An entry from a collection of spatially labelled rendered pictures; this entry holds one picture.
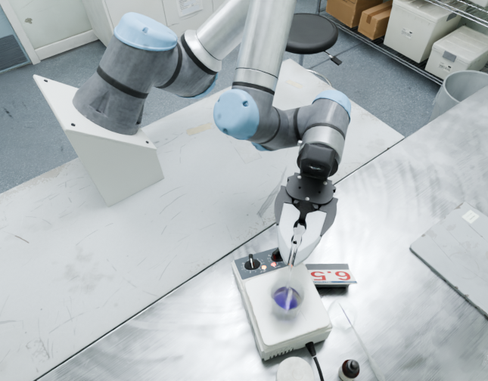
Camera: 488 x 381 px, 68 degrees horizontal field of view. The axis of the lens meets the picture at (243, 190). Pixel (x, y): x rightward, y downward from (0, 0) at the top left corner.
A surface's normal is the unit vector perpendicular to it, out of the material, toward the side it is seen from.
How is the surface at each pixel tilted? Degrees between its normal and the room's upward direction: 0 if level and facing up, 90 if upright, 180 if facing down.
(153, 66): 94
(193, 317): 0
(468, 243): 0
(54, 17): 90
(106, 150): 90
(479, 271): 0
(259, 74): 47
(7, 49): 90
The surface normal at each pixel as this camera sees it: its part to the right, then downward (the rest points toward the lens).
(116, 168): 0.58, 0.64
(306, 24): -0.04, -0.60
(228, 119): -0.55, -0.03
